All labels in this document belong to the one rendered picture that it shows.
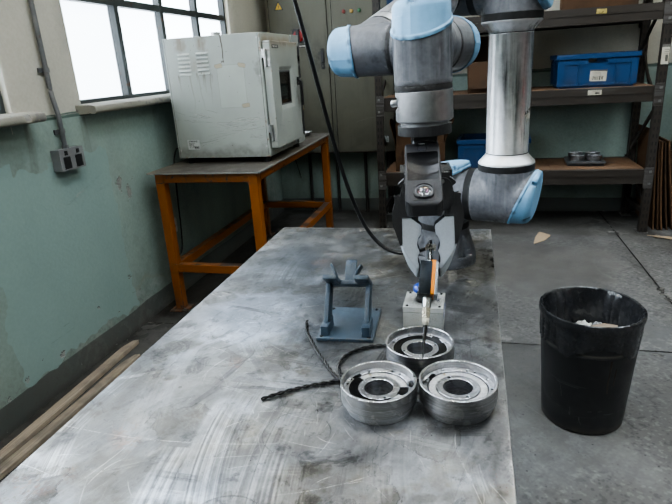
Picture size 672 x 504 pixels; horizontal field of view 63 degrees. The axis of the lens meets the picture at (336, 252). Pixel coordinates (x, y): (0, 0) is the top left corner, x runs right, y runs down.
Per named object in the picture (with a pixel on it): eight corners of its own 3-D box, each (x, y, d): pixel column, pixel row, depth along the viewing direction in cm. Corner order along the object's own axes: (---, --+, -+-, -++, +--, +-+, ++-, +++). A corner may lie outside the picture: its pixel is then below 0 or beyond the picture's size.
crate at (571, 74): (624, 83, 401) (627, 50, 394) (638, 85, 366) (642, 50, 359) (548, 86, 413) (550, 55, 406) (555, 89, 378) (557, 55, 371)
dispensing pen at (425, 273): (411, 355, 73) (421, 235, 77) (412, 358, 77) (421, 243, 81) (428, 357, 73) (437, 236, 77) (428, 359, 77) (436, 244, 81)
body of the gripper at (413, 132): (451, 201, 81) (450, 117, 77) (457, 216, 73) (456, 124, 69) (399, 203, 82) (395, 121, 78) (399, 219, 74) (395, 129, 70)
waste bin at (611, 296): (644, 447, 181) (662, 330, 167) (537, 437, 189) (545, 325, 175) (619, 389, 212) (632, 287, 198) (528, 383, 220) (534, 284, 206)
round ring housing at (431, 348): (413, 341, 93) (413, 319, 92) (467, 361, 86) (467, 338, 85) (372, 366, 86) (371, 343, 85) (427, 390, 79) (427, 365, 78)
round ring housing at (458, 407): (511, 401, 76) (512, 375, 74) (472, 439, 69) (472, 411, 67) (445, 376, 83) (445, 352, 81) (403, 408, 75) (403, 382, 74)
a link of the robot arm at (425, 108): (455, 89, 68) (389, 94, 69) (456, 127, 69) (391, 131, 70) (450, 86, 75) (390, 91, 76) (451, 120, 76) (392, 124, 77)
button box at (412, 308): (443, 332, 96) (443, 306, 94) (403, 330, 97) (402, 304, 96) (445, 312, 103) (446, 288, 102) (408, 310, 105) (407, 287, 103)
